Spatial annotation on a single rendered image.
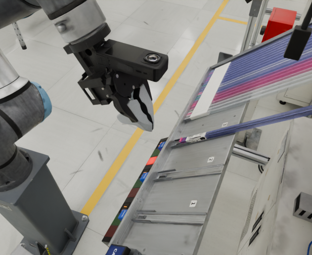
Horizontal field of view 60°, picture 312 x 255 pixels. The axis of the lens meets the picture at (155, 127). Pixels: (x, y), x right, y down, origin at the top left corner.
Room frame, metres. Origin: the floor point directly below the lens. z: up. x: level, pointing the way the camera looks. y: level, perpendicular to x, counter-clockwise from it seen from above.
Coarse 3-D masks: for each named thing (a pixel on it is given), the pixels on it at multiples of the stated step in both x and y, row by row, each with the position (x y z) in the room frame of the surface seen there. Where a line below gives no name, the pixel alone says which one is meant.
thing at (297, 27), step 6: (294, 30) 0.34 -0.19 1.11; (300, 30) 0.33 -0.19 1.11; (306, 30) 0.33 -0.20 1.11; (294, 36) 0.34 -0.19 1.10; (300, 36) 0.33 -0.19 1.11; (306, 36) 0.33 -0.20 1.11; (288, 42) 0.34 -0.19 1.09; (294, 42) 0.33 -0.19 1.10; (300, 42) 0.33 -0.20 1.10; (306, 42) 0.33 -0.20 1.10; (288, 48) 0.34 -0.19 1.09; (294, 48) 0.33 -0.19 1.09; (300, 48) 0.33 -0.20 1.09; (288, 54) 0.33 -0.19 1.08; (294, 54) 0.33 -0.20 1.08; (300, 54) 0.33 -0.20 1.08
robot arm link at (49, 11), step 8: (32, 0) 0.40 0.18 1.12; (40, 0) 0.38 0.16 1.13; (48, 0) 0.38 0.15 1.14; (56, 0) 0.38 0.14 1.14; (64, 0) 0.38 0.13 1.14; (72, 0) 0.38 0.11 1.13; (80, 0) 0.39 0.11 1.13; (48, 8) 0.38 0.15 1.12; (56, 8) 0.37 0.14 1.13; (64, 8) 0.37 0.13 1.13; (72, 8) 0.38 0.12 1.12; (48, 16) 0.38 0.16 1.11; (56, 16) 0.37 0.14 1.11
